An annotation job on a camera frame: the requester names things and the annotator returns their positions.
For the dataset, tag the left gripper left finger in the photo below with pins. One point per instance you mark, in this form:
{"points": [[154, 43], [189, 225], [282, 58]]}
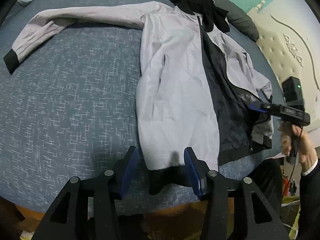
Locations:
{"points": [[85, 209]]}

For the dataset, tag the dark grey rolled duvet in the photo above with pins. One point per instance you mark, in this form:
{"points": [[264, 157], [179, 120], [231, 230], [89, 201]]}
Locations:
{"points": [[239, 19]]}

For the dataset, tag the black camera box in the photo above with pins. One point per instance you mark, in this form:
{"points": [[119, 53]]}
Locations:
{"points": [[292, 91]]}

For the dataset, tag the dark sleeve forearm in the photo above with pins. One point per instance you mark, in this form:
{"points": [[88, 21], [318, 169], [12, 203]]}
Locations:
{"points": [[308, 223]]}

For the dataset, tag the floor clutter pile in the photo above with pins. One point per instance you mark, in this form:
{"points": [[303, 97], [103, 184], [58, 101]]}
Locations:
{"points": [[290, 204]]}

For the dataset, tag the blue bed cover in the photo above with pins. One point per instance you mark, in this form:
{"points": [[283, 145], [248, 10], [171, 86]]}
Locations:
{"points": [[70, 110]]}

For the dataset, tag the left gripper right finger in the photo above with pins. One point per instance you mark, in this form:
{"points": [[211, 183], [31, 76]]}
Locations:
{"points": [[236, 209]]}

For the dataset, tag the light grey zip jacket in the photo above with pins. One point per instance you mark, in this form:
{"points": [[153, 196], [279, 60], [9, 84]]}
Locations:
{"points": [[194, 91]]}

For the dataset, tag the person's right hand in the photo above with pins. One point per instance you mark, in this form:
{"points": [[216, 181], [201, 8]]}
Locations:
{"points": [[307, 154]]}

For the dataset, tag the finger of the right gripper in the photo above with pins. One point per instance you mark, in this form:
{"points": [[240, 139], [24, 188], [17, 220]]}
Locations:
{"points": [[260, 106]]}

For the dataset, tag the cream tufted headboard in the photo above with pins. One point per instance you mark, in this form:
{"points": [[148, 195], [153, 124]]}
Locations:
{"points": [[288, 55]]}

